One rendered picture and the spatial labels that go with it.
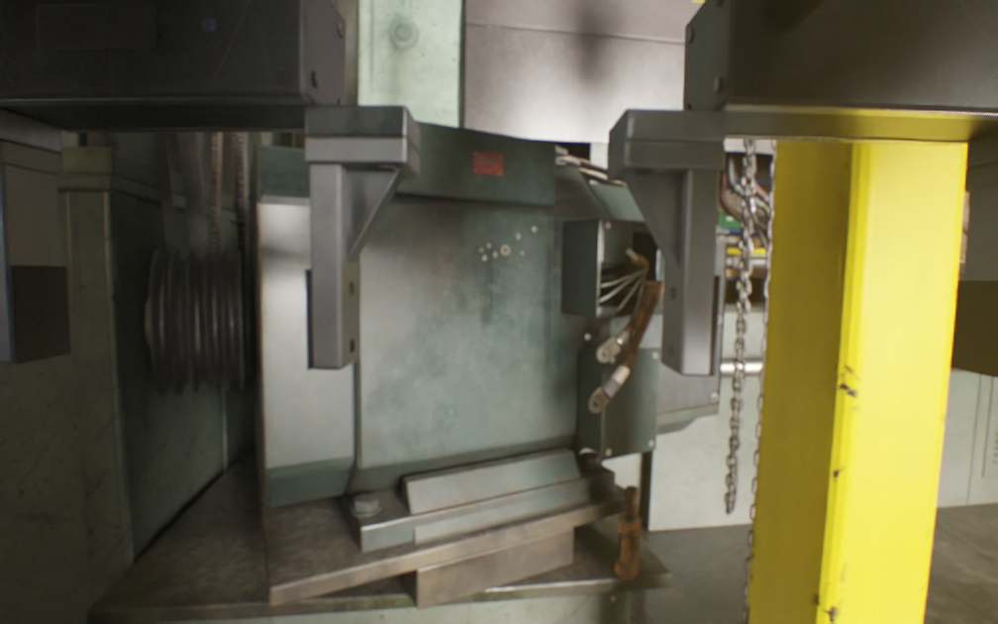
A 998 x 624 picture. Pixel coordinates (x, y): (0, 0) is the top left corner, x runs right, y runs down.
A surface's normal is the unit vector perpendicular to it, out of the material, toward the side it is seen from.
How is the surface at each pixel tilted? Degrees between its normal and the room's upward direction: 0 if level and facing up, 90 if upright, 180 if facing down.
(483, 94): 90
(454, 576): 90
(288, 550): 0
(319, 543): 0
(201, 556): 0
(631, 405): 90
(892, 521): 90
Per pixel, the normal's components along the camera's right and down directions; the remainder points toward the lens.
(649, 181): 0.00, 0.08
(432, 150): 0.47, 0.07
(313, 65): 1.00, 0.01
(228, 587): 0.01, -1.00
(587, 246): -0.88, 0.02
